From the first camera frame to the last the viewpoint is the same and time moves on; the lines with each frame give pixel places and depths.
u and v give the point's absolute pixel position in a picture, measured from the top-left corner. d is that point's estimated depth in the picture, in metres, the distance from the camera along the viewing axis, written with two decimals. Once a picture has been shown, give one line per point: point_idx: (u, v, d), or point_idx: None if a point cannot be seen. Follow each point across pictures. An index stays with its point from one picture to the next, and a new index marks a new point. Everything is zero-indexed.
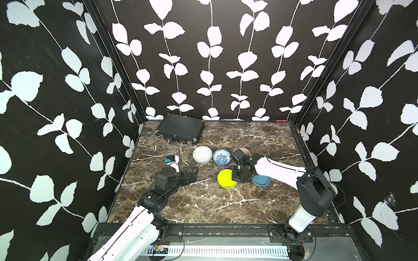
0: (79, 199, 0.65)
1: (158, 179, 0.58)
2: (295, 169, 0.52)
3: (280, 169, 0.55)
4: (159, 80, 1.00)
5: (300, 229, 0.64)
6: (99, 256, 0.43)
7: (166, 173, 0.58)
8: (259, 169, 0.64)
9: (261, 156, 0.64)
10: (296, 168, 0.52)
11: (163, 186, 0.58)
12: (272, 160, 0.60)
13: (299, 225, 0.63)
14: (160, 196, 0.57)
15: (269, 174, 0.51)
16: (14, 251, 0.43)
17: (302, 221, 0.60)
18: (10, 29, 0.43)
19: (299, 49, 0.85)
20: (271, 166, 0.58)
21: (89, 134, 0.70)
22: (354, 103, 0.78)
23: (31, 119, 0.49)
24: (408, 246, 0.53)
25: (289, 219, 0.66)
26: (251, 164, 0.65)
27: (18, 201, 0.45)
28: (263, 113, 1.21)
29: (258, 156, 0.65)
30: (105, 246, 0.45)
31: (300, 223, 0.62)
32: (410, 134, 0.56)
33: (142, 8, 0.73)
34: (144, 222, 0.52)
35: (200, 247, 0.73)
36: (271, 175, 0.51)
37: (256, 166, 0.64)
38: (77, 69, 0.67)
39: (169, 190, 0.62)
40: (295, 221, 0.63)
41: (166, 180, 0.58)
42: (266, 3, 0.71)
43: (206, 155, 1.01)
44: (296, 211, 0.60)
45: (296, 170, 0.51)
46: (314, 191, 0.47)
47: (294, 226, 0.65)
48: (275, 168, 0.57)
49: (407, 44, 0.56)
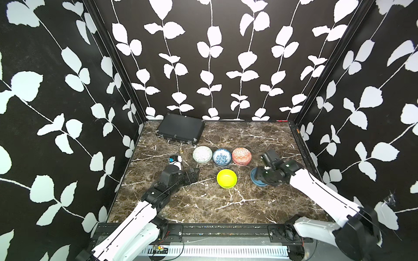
0: (79, 199, 0.65)
1: (162, 176, 0.59)
2: (345, 204, 0.44)
3: (322, 192, 0.48)
4: (159, 80, 1.00)
5: (301, 234, 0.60)
6: (103, 247, 0.43)
7: (171, 170, 0.59)
8: (296, 185, 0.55)
9: (303, 170, 0.55)
10: (347, 203, 0.44)
11: (166, 182, 0.60)
12: (315, 180, 0.51)
13: (303, 232, 0.62)
14: (164, 192, 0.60)
15: (308, 192, 0.52)
16: (14, 250, 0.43)
17: (311, 231, 0.59)
18: (10, 29, 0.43)
19: (299, 49, 0.85)
20: (312, 185, 0.50)
21: (88, 134, 0.70)
22: (354, 103, 0.78)
23: (31, 119, 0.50)
24: (408, 246, 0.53)
25: (297, 222, 0.64)
26: (287, 172, 0.56)
27: (18, 201, 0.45)
28: (263, 113, 1.21)
29: (297, 167, 0.56)
30: (110, 237, 0.45)
31: (306, 231, 0.61)
32: (410, 134, 0.56)
33: (142, 9, 0.74)
34: (148, 216, 0.53)
35: (200, 247, 0.73)
36: (310, 194, 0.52)
37: (293, 176, 0.55)
38: (78, 69, 0.67)
39: (172, 186, 0.64)
40: (303, 228, 0.62)
41: (170, 176, 0.60)
42: (266, 3, 0.71)
43: (206, 155, 1.01)
44: (313, 224, 0.56)
45: (346, 205, 0.43)
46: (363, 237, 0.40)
47: (296, 228, 0.65)
48: (315, 189, 0.49)
49: (407, 44, 0.56)
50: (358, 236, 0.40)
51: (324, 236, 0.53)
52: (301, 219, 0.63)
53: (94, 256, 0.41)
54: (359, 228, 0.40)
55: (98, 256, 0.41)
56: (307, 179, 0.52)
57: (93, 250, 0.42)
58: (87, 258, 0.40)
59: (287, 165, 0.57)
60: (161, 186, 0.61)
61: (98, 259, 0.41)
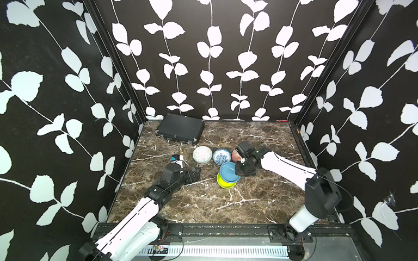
0: (79, 199, 0.65)
1: (165, 173, 0.60)
2: (304, 170, 0.50)
3: (287, 166, 0.54)
4: (159, 80, 1.00)
5: (299, 229, 0.64)
6: (106, 240, 0.43)
7: (173, 167, 0.60)
8: (264, 164, 0.62)
9: (269, 151, 0.62)
10: (305, 168, 0.50)
11: (168, 180, 0.61)
12: (280, 157, 0.57)
13: (299, 227, 0.63)
14: (166, 189, 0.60)
15: (275, 169, 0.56)
16: (14, 251, 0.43)
17: (303, 222, 0.60)
18: (10, 29, 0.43)
19: (299, 49, 0.85)
20: (278, 162, 0.56)
21: (88, 134, 0.70)
22: (354, 103, 0.78)
23: (31, 119, 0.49)
24: (408, 246, 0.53)
25: (290, 218, 0.66)
26: (257, 157, 0.63)
27: (18, 201, 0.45)
28: (263, 113, 1.21)
29: (265, 150, 0.63)
30: (113, 231, 0.45)
31: (300, 223, 0.62)
32: (410, 134, 0.56)
33: (142, 8, 0.73)
34: (151, 212, 0.54)
35: (200, 247, 0.73)
36: (278, 171, 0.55)
37: (262, 160, 0.62)
38: (78, 69, 0.67)
39: (173, 184, 0.65)
40: (296, 222, 0.63)
41: (172, 173, 0.62)
42: (266, 3, 0.71)
43: (206, 154, 1.01)
44: (298, 212, 0.60)
45: (305, 171, 0.50)
46: (321, 193, 0.46)
47: (293, 225, 0.66)
48: (282, 165, 0.55)
49: (407, 44, 0.56)
50: (317, 194, 0.45)
51: (312, 218, 0.55)
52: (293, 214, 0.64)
53: (98, 248, 0.42)
54: (317, 187, 0.45)
55: (101, 249, 0.42)
56: (272, 157, 0.59)
57: (97, 243, 0.42)
58: (91, 250, 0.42)
59: (258, 151, 0.63)
60: (163, 184, 0.62)
61: (102, 251, 0.42)
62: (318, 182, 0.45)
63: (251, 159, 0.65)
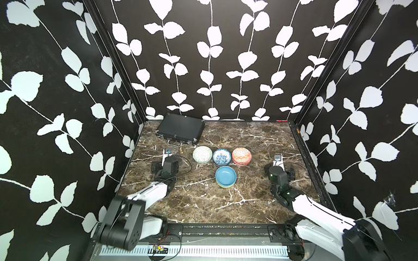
0: (79, 199, 0.65)
1: (165, 165, 0.70)
2: (341, 220, 0.46)
3: (320, 211, 0.52)
4: (159, 80, 1.00)
5: (301, 236, 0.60)
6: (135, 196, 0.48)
7: (171, 159, 0.70)
8: (296, 208, 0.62)
9: (300, 194, 0.60)
10: (343, 218, 0.47)
11: (169, 170, 0.70)
12: (314, 202, 0.55)
13: (304, 235, 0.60)
14: (168, 178, 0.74)
15: (309, 214, 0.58)
16: (13, 252, 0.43)
17: (314, 238, 0.58)
18: (10, 29, 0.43)
19: (299, 49, 0.85)
20: (310, 207, 0.55)
21: (88, 134, 0.70)
22: (354, 103, 0.78)
23: (31, 119, 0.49)
24: (409, 246, 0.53)
25: (299, 225, 0.63)
26: (289, 200, 0.62)
27: (18, 201, 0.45)
28: (263, 113, 1.21)
29: (297, 194, 0.61)
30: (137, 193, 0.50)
31: (309, 236, 0.60)
32: (410, 134, 0.56)
33: (142, 8, 0.73)
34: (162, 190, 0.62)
35: (200, 247, 0.73)
36: (312, 217, 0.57)
37: (293, 203, 0.61)
38: (78, 69, 0.67)
39: (173, 172, 0.73)
40: (306, 232, 0.61)
41: (171, 164, 0.70)
42: (266, 3, 0.71)
43: (206, 155, 1.01)
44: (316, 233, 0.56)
45: (343, 221, 0.46)
46: (362, 249, 0.41)
47: (297, 230, 0.65)
48: (314, 210, 0.53)
49: (407, 44, 0.56)
50: (357, 248, 0.41)
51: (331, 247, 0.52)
52: (305, 223, 0.62)
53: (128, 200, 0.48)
54: (356, 241, 0.41)
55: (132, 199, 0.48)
56: (305, 202, 0.57)
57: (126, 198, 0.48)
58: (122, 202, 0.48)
59: (289, 193, 0.63)
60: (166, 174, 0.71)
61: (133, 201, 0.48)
62: (356, 235, 0.42)
63: (282, 200, 0.64)
